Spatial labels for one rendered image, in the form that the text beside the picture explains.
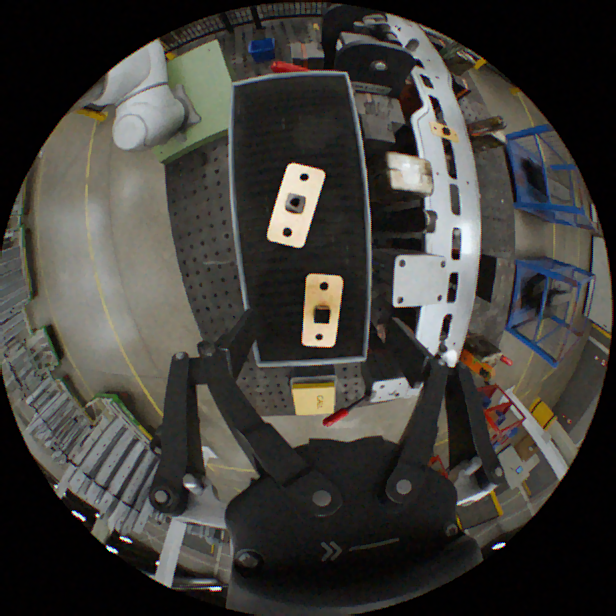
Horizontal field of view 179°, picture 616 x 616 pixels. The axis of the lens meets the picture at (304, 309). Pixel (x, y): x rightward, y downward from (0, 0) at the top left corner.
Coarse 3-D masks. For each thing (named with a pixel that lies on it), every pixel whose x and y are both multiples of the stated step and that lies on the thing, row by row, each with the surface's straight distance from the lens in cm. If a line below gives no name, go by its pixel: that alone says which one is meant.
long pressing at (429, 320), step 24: (408, 24) 99; (432, 48) 87; (432, 72) 72; (432, 96) 62; (408, 120) 52; (432, 120) 55; (456, 120) 62; (432, 144) 51; (456, 144) 56; (432, 168) 48; (456, 168) 53; (456, 216) 49; (432, 240) 44; (456, 264) 50; (432, 312) 48; (456, 312) 54; (432, 336) 52; (456, 336) 58; (456, 360) 64; (408, 384) 58
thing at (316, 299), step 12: (312, 276) 20; (324, 276) 20; (336, 276) 21; (312, 288) 21; (336, 288) 21; (312, 300) 21; (324, 300) 21; (336, 300) 21; (312, 312) 22; (324, 312) 21; (336, 312) 22; (312, 324) 22; (324, 324) 22; (336, 324) 22; (312, 336) 23; (324, 336) 23
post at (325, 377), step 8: (296, 368) 31; (304, 368) 31; (312, 368) 31; (320, 368) 31; (328, 368) 31; (296, 376) 30; (304, 376) 29; (312, 376) 29; (320, 376) 29; (328, 376) 29
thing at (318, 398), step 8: (296, 384) 29; (304, 384) 29; (312, 384) 29; (320, 384) 29; (328, 384) 29; (296, 392) 29; (304, 392) 29; (312, 392) 29; (320, 392) 29; (328, 392) 29; (296, 400) 30; (304, 400) 30; (312, 400) 30; (320, 400) 30; (328, 400) 30; (296, 408) 31; (304, 408) 31; (312, 408) 31; (320, 408) 31; (328, 408) 32
